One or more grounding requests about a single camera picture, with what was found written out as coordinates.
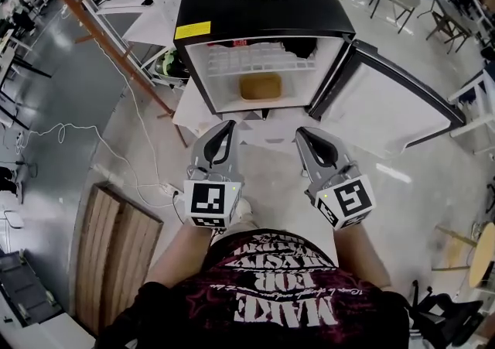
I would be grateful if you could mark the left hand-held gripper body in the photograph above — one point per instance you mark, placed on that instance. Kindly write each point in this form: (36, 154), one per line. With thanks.
(205, 200)

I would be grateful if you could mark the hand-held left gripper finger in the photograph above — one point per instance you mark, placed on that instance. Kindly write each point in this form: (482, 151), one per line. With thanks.
(200, 150)
(236, 158)

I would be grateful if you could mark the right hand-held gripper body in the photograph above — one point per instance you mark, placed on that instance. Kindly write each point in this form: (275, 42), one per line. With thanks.
(350, 200)

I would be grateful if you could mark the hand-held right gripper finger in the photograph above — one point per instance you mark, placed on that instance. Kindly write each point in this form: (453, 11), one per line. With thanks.
(342, 152)
(305, 158)

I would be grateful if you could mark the black mini fridge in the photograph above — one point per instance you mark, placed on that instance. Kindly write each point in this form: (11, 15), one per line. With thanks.
(263, 16)

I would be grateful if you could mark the person's right forearm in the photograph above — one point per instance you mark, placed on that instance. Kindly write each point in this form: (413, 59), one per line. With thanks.
(359, 254)

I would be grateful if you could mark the person's left forearm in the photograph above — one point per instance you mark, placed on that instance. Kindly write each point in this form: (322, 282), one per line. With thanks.
(178, 254)

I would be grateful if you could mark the white wire fridge shelf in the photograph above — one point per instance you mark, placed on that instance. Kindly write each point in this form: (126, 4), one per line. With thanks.
(255, 65)

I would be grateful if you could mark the white power strip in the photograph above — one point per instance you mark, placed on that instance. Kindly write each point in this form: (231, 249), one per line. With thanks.
(172, 189)

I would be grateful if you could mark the person's left white shoe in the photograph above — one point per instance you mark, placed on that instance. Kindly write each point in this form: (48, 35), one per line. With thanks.
(244, 211)

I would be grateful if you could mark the person's beige shorts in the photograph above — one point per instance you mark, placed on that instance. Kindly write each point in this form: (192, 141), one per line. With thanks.
(251, 226)

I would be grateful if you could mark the green black helmet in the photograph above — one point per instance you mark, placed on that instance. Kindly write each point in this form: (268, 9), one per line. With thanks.
(168, 63)

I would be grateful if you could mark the wooden pallet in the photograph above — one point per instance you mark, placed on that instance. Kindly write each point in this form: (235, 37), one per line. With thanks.
(116, 254)

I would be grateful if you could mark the black cloth bundle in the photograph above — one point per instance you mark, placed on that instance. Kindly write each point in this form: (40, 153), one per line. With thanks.
(301, 47)

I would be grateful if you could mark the yellow warning sticker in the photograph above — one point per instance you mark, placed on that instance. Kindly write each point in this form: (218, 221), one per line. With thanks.
(192, 30)

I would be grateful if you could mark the person's black red printed t-shirt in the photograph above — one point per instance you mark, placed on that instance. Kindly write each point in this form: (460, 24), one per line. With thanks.
(216, 324)

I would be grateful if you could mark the brown wooden coat rack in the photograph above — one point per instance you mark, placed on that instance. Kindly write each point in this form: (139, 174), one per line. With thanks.
(112, 49)

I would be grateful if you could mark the round wooden stool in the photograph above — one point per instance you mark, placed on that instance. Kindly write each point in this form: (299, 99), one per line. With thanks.
(481, 254)

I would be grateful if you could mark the black office chair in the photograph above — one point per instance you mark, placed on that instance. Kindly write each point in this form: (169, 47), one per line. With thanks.
(444, 312)

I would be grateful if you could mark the dark cluttered desk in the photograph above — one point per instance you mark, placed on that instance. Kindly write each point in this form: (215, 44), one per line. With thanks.
(452, 18)

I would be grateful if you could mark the dark grey treadmill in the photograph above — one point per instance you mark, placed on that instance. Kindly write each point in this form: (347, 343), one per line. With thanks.
(27, 289)

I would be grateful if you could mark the white desk black legs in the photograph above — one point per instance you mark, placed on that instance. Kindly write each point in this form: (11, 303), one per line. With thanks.
(11, 53)

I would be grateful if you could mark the white frame table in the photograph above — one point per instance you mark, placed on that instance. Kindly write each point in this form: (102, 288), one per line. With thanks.
(475, 107)

